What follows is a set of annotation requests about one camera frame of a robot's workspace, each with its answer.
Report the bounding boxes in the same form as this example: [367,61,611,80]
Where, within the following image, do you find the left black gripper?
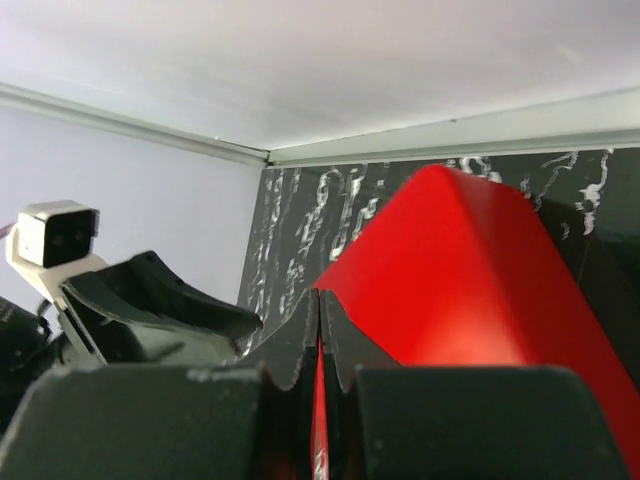
[1,251,262,430]

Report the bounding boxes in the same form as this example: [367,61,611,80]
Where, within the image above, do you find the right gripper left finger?
[1,290,320,479]

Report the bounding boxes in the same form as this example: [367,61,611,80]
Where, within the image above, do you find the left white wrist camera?
[4,199,109,366]

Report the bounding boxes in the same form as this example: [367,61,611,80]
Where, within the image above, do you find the red box lid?
[315,165,639,475]

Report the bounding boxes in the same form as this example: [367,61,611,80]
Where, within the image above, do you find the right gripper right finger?
[318,291,630,479]

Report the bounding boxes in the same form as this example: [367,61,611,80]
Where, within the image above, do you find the aluminium enclosure frame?
[0,79,640,169]

